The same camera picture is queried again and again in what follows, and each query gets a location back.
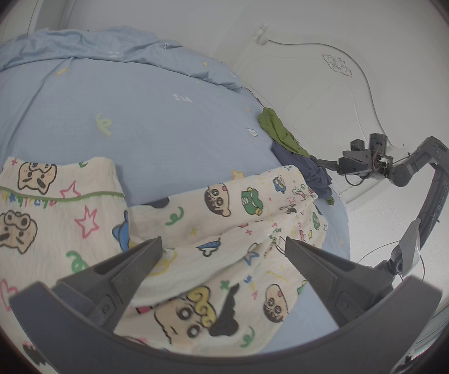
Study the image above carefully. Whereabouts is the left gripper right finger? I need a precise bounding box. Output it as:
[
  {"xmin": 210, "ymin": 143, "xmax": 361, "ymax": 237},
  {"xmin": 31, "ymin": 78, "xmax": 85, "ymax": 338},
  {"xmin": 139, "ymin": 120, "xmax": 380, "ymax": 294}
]
[{"xmin": 285, "ymin": 237, "xmax": 394, "ymax": 329}]

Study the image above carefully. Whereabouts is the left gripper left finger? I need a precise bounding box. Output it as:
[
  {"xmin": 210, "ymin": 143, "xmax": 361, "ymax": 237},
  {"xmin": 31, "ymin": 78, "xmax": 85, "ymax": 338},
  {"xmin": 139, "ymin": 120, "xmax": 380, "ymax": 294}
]
[{"xmin": 53, "ymin": 237, "xmax": 163, "ymax": 331}]

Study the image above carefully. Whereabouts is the white printed pyjama top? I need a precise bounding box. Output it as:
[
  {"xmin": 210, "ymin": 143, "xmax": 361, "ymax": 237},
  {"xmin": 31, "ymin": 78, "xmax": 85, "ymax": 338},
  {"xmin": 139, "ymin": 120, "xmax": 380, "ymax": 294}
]
[{"xmin": 0, "ymin": 155, "xmax": 328, "ymax": 367}]

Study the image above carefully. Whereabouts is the dark blue garment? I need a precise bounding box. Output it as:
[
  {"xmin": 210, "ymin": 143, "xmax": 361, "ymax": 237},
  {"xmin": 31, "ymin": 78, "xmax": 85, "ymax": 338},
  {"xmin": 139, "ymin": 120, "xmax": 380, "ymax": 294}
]
[{"xmin": 271, "ymin": 143, "xmax": 332, "ymax": 199}]

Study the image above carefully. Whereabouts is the green garment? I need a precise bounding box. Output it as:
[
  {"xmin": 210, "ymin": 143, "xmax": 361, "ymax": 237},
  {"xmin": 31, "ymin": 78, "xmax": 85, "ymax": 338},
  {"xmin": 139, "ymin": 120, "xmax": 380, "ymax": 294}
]
[{"xmin": 258, "ymin": 107, "xmax": 336, "ymax": 205}]

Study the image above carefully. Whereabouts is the bed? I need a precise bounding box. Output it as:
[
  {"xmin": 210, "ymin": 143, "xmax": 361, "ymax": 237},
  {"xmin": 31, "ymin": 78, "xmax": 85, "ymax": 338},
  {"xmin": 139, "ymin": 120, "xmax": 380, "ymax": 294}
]
[{"xmin": 0, "ymin": 22, "xmax": 404, "ymax": 355}]

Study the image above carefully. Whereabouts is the pale blue quilt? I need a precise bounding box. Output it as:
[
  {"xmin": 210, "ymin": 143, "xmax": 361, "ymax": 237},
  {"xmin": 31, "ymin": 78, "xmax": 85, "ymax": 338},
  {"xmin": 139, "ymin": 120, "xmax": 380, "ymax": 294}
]
[{"xmin": 0, "ymin": 26, "xmax": 245, "ymax": 92}]

